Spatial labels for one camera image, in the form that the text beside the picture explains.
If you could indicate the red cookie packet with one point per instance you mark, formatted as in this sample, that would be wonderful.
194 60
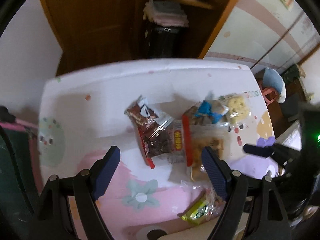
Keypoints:
197 140

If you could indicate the floral sliding wardrobe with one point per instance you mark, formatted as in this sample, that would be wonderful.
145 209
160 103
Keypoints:
255 35

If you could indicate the white plastic tray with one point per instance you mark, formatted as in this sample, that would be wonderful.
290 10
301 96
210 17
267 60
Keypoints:
190 233

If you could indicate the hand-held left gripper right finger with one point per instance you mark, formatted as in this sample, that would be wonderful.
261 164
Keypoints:
215 175

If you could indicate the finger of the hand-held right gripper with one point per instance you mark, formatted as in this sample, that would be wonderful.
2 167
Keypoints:
275 152

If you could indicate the pink plastic stool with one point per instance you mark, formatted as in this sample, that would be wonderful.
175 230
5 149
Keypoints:
270 95

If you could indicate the green chalkboard with pink frame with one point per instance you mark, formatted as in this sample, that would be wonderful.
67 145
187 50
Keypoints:
15 170

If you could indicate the clear bag with green label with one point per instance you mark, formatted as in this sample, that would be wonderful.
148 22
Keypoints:
197 211

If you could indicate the blue and white snack packet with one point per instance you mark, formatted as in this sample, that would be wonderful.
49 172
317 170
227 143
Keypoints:
207 108

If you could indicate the stack of folded towels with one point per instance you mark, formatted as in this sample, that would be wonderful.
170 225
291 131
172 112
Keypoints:
165 12

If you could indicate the clear bag of crackers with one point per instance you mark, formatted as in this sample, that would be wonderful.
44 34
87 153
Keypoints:
237 105

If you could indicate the brown chocolate snack packet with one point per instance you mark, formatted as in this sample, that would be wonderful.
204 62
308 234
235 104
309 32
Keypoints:
142 115

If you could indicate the blue cushion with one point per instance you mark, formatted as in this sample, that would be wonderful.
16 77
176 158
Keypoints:
273 80

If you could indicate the brown wooden door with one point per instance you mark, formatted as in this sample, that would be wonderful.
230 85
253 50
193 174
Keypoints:
87 17

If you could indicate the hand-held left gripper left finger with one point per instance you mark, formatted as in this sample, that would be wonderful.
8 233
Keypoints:
105 177

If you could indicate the dark box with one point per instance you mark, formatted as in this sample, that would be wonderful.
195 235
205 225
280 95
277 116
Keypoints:
165 41

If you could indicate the dark wooden cabinet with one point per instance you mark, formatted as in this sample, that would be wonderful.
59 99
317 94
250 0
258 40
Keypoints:
292 97

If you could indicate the wooden corner shelf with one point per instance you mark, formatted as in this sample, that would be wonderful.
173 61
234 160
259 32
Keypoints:
220 10

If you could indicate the black easel knob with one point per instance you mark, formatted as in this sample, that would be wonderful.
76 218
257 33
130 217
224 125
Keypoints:
6 115

